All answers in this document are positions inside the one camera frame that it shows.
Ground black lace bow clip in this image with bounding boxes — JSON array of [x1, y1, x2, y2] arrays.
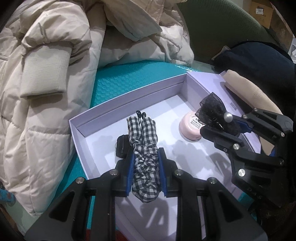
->
[[195, 92, 240, 136]]

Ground black white gingham scrunchie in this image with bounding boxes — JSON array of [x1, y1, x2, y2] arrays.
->
[[126, 114, 161, 203]]

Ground lavender cardboard box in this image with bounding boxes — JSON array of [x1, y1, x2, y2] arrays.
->
[[68, 70, 262, 241]]

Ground beige folded cloth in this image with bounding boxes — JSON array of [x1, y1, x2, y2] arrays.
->
[[224, 69, 284, 156]]

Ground pink round cosmetic jar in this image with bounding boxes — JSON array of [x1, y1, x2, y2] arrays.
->
[[179, 111, 204, 141]]

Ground dark navy garment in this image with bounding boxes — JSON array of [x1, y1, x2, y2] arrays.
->
[[213, 41, 295, 117]]

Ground blue label glass jar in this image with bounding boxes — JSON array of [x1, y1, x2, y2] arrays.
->
[[0, 188, 16, 206]]

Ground black claw hair clip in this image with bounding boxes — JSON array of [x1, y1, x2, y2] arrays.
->
[[136, 110, 147, 119]]

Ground right brown cardboard box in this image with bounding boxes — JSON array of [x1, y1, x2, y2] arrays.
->
[[249, 1, 293, 49]]

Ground green chair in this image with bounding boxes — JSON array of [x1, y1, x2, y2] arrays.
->
[[178, 0, 277, 63]]

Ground beige puffer jacket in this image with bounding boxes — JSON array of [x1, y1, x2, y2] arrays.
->
[[1, 1, 194, 216]]

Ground black velvet hair tie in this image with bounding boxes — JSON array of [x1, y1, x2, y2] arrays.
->
[[115, 134, 134, 159]]

